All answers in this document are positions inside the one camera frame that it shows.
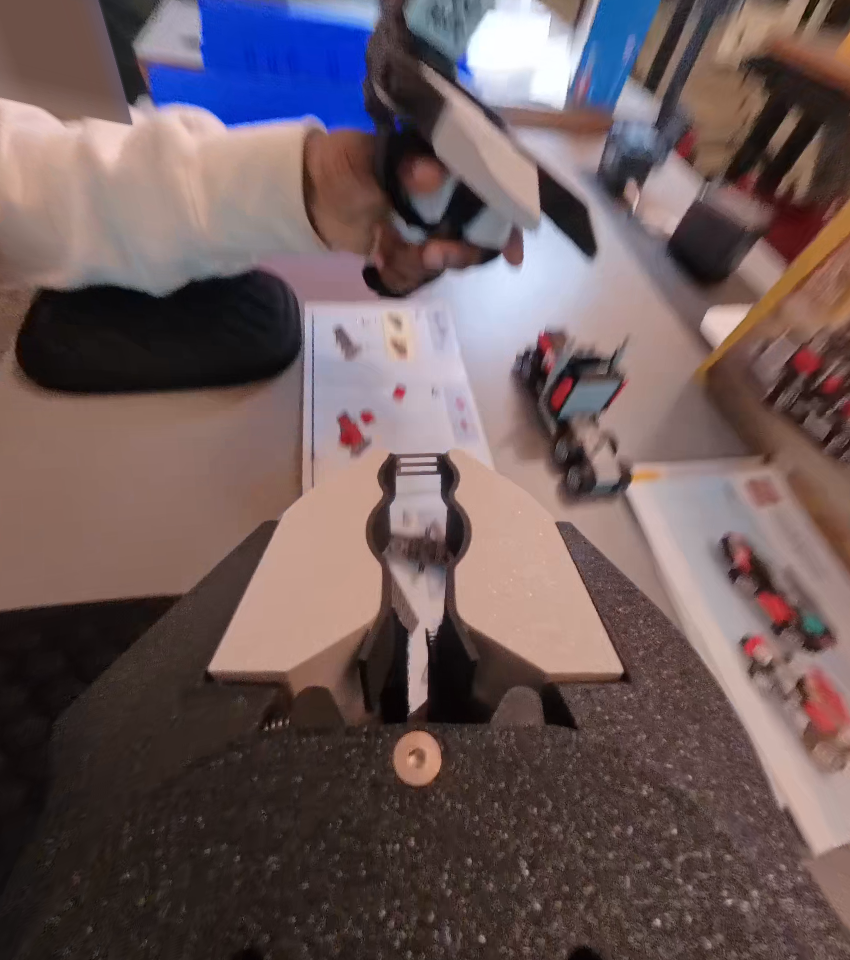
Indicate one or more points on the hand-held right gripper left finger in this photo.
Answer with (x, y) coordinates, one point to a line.
(305, 592)

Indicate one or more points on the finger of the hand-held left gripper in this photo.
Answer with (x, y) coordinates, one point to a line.
(485, 157)

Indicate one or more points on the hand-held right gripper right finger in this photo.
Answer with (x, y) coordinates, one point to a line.
(530, 592)

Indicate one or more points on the blue plastic bin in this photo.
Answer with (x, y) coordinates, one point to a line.
(282, 75)

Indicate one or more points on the small black lego assembly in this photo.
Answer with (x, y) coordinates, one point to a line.
(417, 549)

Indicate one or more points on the person's left forearm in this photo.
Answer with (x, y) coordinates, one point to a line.
(132, 195)

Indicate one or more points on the blue lego box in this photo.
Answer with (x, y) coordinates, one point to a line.
(608, 60)

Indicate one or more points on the lego instruction booklet car cover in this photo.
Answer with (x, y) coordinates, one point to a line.
(709, 540)

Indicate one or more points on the black red lego truck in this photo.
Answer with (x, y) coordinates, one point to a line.
(575, 405)

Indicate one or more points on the open lego instruction booklet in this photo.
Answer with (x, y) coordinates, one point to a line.
(387, 360)

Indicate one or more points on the lego set cardboard box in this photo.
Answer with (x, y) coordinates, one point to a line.
(829, 360)

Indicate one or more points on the person's left hand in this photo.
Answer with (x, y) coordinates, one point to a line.
(342, 187)

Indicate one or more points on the black device teal front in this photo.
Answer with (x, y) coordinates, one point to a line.
(631, 157)

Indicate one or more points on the dark cube device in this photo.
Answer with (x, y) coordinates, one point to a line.
(709, 240)

